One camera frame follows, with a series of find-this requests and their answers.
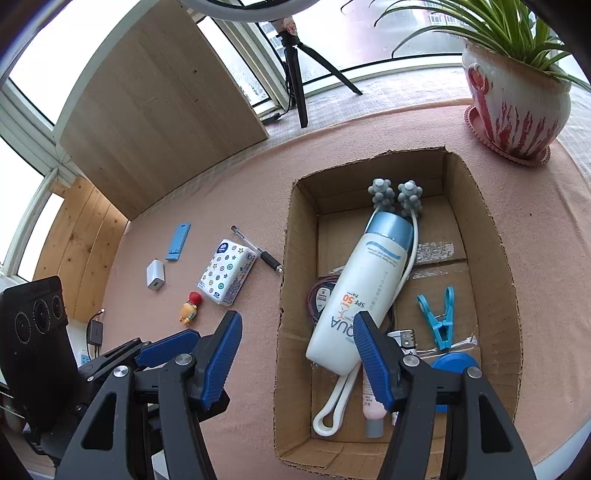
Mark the spider plant in pot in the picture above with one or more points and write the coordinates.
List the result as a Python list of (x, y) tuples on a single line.
[(521, 95)]

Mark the cardboard box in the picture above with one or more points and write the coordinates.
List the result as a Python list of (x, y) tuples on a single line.
[(459, 247)]

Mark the blue phone stand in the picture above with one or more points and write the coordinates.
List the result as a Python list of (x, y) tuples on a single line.
[(177, 242)]

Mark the white ring light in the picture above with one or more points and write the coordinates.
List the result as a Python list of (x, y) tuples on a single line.
[(261, 11)]

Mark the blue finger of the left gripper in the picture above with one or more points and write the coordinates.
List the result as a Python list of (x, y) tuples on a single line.
[(157, 353)]

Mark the clear correction tape dispenser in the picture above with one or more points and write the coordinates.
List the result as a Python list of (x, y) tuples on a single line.
[(322, 296)]

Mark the pine wood side board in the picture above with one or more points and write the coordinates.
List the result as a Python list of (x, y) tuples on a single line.
[(81, 246)]

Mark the pink white tube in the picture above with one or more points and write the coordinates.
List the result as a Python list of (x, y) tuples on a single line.
[(373, 410)]

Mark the black tripod stand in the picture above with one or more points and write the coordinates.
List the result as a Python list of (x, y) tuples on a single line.
[(301, 64)]

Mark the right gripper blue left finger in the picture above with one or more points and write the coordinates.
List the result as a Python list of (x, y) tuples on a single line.
[(213, 356)]

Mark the black pen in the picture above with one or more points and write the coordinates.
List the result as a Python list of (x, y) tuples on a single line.
[(263, 254)]

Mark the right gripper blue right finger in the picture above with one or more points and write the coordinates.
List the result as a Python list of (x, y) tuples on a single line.
[(380, 356)]

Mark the blue round lid tin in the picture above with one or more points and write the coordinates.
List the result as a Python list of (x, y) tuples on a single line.
[(457, 363)]

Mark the small red figurine toy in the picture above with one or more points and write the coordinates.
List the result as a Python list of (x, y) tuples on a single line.
[(188, 310)]

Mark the light wood headboard panel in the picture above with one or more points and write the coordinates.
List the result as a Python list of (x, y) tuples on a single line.
[(153, 108)]

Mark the light blue clothes peg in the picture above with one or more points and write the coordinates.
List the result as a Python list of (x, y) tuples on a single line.
[(442, 326)]

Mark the black power adapter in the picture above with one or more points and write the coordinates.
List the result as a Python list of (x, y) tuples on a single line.
[(94, 334)]

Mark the white roller massager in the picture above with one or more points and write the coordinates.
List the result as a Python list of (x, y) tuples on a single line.
[(405, 201)]

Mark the white blue sunscreen bottle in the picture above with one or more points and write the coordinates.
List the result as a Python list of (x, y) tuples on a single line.
[(368, 282)]

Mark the white usb wall charger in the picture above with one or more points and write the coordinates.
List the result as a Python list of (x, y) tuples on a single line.
[(155, 275)]

